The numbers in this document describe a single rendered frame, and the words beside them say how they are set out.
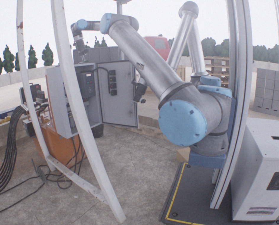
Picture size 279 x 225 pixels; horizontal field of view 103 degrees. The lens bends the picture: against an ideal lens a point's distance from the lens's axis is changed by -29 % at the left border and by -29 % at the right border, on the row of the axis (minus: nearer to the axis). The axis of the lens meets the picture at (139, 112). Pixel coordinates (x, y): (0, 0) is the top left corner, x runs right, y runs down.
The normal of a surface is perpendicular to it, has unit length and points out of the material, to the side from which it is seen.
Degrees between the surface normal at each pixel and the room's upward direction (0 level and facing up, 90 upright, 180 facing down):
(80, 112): 81
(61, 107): 90
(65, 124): 90
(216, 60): 90
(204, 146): 70
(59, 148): 90
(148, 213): 0
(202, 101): 39
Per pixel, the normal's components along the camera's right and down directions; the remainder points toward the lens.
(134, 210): -0.04, -0.95
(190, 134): -0.72, 0.29
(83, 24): 0.57, 0.22
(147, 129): -0.54, 0.31
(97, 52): 0.37, 0.27
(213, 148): -0.19, -0.03
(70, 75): 0.80, -0.01
